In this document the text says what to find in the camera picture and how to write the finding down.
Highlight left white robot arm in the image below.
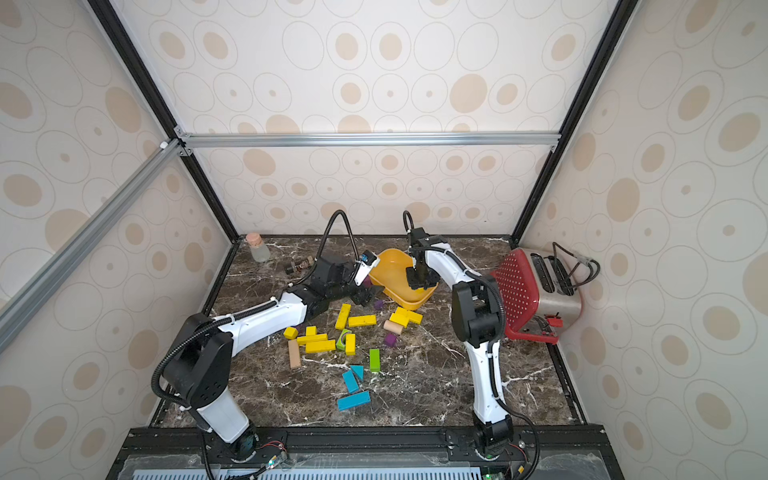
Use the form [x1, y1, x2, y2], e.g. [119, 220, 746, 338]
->
[150, 250, 380, 462]

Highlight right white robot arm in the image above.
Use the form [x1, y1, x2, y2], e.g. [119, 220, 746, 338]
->
[406, 227, 513, 457]

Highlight yellow blocks near bowl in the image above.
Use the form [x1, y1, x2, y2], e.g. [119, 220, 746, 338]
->
[390, 307, 423, 328]

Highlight yellow plastic bowl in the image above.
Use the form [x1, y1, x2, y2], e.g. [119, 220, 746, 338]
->
[369, 248, 437, 311]

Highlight natural wood cylinder block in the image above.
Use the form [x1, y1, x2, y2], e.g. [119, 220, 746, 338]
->
[383, 320, 403, 335]

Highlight green rainbow arch block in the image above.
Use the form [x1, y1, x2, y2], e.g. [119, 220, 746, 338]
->
[336, 329, 351, 351]

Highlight small yellow cube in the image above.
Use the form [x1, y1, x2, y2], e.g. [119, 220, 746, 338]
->
[283, 327, 299, 340]

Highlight purple cube block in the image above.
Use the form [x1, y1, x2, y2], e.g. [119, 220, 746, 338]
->
[385, 333, 398, 348]

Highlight small bottle pink cap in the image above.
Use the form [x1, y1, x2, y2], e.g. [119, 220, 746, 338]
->
[245, 232, 271, 263]

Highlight natural wood long block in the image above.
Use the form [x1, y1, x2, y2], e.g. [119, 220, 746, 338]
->
[288, 340, 301, 369]

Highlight green upright block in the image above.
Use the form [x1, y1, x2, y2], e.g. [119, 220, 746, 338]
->
[369, 349, 381, 373]

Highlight small teal triangle block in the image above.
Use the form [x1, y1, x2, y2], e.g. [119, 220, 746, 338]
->
[350, 365, 364, 382]

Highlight teal parallelogram block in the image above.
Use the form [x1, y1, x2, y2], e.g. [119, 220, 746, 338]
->
[342, 371, 360, 394]

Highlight teal long block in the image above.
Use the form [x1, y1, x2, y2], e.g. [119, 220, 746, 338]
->
[337, 391, 371, 411]

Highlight silver toaster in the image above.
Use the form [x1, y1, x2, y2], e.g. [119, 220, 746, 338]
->
[523, 249, 583, 334]

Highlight aluminium crossbar rear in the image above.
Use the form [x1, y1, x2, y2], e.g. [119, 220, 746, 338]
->
[181, 131, 560, 148]

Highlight aluminium crossbar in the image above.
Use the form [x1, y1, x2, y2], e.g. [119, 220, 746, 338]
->
[181, 131, 560, 148]
[1, 139, 182, 350]

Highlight aluminium crossbar left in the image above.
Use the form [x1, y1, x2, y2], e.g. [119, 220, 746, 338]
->
[1, 139, 182, 350]

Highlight black toaster cable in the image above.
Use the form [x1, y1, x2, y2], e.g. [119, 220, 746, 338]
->
[551, 241, 602, 290]

